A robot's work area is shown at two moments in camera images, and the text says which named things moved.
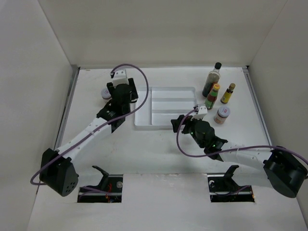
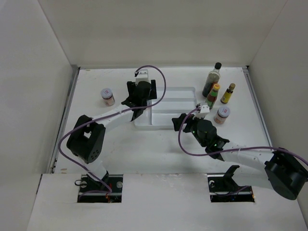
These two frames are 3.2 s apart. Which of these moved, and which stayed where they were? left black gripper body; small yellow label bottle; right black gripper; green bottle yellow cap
Moved: left black gripper body
Stayed: green bottle yellow cap; right black gripper; small yellow label bottle
